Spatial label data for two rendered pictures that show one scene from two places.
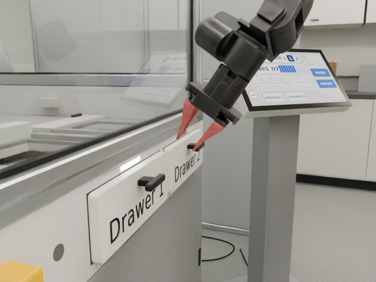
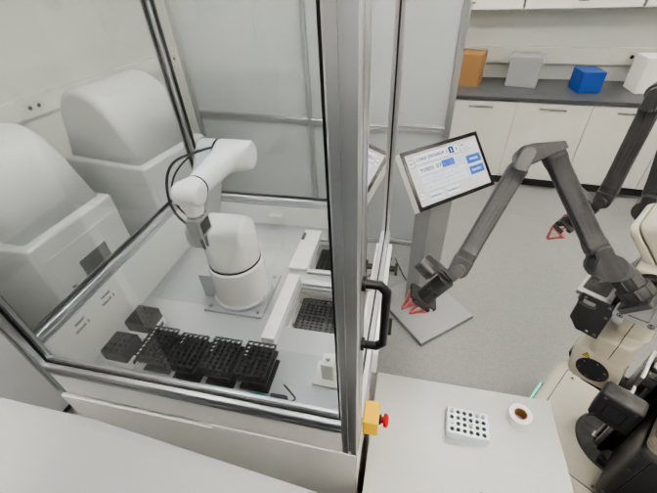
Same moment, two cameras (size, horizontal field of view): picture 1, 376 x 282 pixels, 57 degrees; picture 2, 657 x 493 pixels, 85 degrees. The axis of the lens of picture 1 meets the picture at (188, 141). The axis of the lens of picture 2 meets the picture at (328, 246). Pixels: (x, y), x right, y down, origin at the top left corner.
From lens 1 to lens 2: 0.93 m
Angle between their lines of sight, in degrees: 27
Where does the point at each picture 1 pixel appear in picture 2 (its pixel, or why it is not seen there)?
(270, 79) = (435, 177)
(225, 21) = (431, 262)
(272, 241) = not seen: hidden behind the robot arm
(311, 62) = (467, 148)
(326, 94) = (475, 179)
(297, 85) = (455, 177)
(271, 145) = (431, 217)
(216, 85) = (426, 296)
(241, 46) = (441, 284)
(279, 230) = not seen: hidden behind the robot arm
